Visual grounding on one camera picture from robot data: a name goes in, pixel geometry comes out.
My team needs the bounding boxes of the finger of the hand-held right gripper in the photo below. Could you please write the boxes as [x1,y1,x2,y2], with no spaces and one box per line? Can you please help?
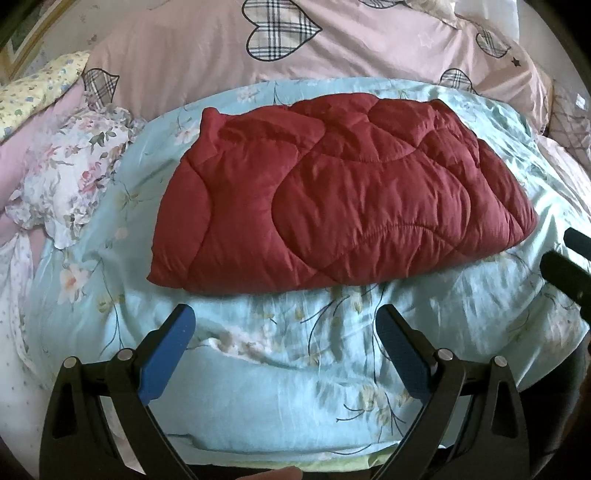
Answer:
[564,226,591,260]
[539,249,591,320]

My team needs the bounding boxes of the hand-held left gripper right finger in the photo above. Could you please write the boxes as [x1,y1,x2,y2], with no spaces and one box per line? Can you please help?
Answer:
[369,304,533,480]

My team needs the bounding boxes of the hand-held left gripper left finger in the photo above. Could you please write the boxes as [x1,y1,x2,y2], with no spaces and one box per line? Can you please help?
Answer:
[39,304,200,480]

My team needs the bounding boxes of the red quilted blanket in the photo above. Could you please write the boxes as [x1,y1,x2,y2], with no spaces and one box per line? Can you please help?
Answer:
[146,92,540,297]

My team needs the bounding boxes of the person's left hand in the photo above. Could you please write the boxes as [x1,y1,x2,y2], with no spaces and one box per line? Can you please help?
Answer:
[247,466,304,480]

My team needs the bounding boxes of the light blue floral blanket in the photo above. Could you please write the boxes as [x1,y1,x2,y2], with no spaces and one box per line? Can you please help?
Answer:
[23,76,591,463]

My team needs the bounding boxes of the pale line-patterned cloth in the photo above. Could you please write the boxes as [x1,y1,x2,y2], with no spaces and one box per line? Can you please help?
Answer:
[537,73,591,163]

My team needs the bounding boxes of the dark cloth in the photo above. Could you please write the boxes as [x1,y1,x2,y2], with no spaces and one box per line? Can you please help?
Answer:
[521,318,591,480]

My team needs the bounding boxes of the white dotted cloth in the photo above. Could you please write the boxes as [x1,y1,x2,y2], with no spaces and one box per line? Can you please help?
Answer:
[0,230,62,418]

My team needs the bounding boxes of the floral ruffled pillow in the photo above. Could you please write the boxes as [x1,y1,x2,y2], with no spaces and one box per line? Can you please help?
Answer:
[4,105,149,251]

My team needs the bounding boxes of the white pillow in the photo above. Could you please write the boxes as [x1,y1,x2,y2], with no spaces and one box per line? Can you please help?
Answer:
[454,0,523,34]

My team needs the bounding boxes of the pink duvet with plaid hearts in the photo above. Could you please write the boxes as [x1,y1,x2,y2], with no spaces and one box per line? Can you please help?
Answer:
[82,0,556,136]

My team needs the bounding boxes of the yellow floral pillow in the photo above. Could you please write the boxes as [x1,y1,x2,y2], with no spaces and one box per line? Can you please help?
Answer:
[0,50,91,140]

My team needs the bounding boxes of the wooden picture frame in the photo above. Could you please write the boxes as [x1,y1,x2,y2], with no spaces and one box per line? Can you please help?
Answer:
[0,0,78,85]

